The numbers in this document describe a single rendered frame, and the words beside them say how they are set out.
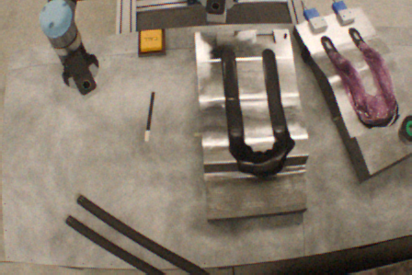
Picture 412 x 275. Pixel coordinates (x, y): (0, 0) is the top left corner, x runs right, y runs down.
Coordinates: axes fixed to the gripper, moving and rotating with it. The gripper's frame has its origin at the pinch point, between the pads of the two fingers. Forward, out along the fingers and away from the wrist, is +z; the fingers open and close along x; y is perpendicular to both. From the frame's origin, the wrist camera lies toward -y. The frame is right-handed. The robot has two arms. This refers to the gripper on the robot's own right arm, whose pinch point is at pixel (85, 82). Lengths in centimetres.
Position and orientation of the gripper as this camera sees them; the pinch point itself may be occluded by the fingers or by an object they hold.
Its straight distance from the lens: 137.4
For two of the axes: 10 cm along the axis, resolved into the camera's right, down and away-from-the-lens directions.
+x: -8.5, 5.0, -1.6
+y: -5.2, -8.1, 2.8
